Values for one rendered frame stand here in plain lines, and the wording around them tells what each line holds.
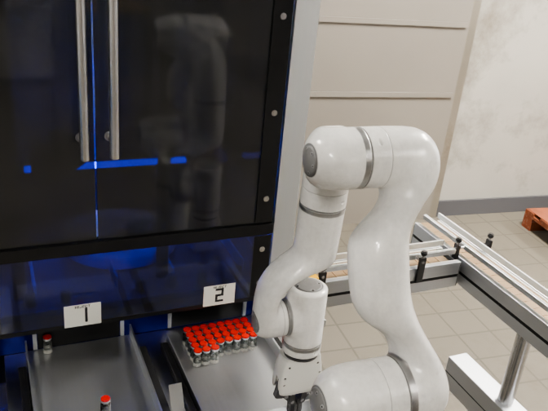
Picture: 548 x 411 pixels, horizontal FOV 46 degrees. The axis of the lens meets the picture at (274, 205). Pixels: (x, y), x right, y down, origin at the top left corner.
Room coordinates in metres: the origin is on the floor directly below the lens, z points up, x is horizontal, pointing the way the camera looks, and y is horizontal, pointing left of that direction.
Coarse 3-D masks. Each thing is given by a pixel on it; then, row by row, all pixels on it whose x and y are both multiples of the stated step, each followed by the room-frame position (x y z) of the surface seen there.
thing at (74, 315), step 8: (80, 304) 1.28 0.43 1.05; (88, 304) 1.28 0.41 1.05; (96, 304) 1.29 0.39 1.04; (64, 312) 1.26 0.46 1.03; (72, 312) 1.27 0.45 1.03; (80, 312) 1.28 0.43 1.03; (88, 312) 1.28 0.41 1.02; (96, 312) 1.29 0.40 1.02; (64, 320) 1.26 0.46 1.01; (72, 320) 1.27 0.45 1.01; (80, 320) 1.28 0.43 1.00; (88, 320) 1.28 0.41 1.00; (96, 320) 1.29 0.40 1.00; (64, 328) 1.26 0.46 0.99
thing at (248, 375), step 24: (168, 336) 1.37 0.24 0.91; (240, 360) 1.34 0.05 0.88; (264, 360) 1.35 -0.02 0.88; (192, 384) 1.24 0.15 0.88; (216, 384) 1.24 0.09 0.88; (240, 384) 1.25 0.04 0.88; (264, 384) 1.26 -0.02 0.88; (216, 408) 1.16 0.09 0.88; (240, 408) 1.17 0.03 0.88; (264, 408) 1.18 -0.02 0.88
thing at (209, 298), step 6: (204, 288) 1.41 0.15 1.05; (210, 288) 1.41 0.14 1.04; (216, 288) 1.42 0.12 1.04; (228, 288) 1.43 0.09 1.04; (234, 288) 1.44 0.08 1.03; (204, 294) 1.41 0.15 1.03; (210, 294) 1.41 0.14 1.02; (228, 294) 1.43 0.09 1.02; (234, 294) 1.44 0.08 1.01; (204, 300) 1.41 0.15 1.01; (210, 300) 1.41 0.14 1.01; (228, 300) 1.43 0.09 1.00; (204, 306) 1.41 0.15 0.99
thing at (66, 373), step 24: (120, 336) 1.39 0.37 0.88; (48, 360) 1.27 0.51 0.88; (72, 360) 1.28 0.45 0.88; (96, 360) 1.29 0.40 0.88; (120, 360) 1.30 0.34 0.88; (48, 384) 1.19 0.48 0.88; (72, 384) 1.20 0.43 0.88; (96, 384) 1.20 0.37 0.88; (120, 384) 1.21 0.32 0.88; (144, 384) 1.22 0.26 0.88; (48, 408) 1.11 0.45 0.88; (72, 408) 1.12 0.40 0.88; (96, 408) 1.13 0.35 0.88; (120, 408) 1.13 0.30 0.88; (144, 408) 1.14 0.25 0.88
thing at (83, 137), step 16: (80, 0) 1.23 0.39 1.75; (80, 16) 1.23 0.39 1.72; (80, 32) 1.23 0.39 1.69; (80, 48) 1.23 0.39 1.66; (80, 64) 1.23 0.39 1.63; (80, 80) 1.23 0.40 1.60; (80, 96) 1.23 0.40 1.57; (80, 112) 1.23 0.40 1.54; (80, 128) 1.23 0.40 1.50; (80, 144) 1.23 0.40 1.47; (80, 160) 1.23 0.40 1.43
